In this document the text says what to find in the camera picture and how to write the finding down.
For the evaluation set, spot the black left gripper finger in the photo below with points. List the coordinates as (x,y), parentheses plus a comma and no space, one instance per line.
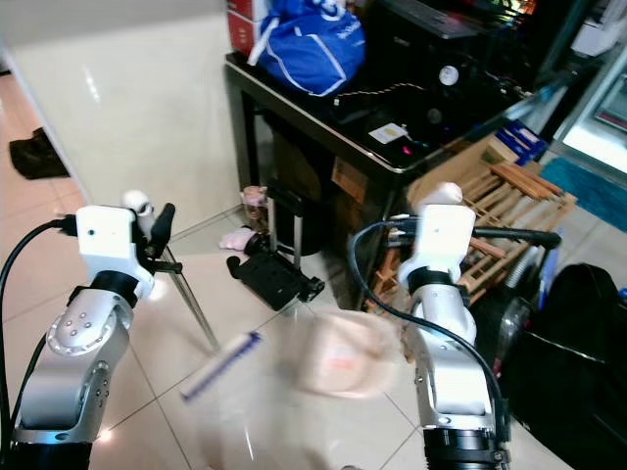
(163,220)

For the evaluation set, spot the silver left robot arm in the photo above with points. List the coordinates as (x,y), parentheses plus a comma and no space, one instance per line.
(78,382)

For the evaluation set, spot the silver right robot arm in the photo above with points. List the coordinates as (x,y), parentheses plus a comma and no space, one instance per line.
(456,377)

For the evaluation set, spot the black crumpled floor item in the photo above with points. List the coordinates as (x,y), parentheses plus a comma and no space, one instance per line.
(39,157)

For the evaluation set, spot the blue floor mat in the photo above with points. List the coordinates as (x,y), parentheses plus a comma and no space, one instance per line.
(583,186)

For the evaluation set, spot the small pink item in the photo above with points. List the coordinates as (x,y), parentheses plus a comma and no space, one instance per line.
(235,239)

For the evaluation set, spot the small white card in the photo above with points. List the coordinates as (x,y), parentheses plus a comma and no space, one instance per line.
(389,132)

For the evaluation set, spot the black box-shaped device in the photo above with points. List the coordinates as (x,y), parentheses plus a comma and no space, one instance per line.
(269,279)

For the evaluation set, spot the wooden slatted rack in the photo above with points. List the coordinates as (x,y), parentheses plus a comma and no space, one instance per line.
(529,186)

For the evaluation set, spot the glossy black cabinet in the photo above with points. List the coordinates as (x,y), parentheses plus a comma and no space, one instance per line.
(304,122)

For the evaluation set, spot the blue striped packet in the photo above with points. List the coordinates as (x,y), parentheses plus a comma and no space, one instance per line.
(521,142)

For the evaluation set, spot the small round white dial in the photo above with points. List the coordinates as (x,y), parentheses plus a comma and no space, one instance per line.
(449,74)

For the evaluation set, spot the black equipment case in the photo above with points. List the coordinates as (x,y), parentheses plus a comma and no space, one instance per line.
(431,34)

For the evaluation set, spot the blue fabric bag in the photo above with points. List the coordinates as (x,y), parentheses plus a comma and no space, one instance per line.
(313,49)

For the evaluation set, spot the red cardboard box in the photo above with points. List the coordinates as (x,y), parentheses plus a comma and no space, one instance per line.
(240,24)

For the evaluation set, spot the large black bag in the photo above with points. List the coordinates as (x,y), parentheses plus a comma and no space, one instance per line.
(578,372)

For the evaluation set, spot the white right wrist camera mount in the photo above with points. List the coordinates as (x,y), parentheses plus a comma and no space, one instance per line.
(441,235)

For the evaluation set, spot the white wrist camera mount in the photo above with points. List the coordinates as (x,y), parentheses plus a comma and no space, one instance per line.
(441,235)
(108,240)

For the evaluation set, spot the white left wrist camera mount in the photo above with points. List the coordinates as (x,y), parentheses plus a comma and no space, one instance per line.
(108,240)

